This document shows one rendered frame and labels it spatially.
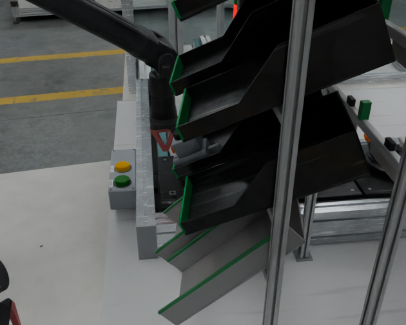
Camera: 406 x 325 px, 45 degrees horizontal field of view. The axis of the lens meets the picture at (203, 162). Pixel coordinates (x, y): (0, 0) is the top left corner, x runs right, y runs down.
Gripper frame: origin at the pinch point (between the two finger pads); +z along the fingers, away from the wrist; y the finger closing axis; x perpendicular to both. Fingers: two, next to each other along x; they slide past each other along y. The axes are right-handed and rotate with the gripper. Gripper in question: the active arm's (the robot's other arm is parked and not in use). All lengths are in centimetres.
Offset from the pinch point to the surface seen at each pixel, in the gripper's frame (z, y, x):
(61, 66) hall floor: 109, 352, 85
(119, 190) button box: 10.3, -2.2, 12.2
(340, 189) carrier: 9.5, -9.7, -42.7
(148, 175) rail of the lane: 10.3, 3.7, 4.7
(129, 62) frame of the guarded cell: 8, 82, 10
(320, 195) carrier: 9.4, -11.8, -36.9
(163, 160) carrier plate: 9.4, 9.4, 0.5
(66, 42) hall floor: 109, 426, 90
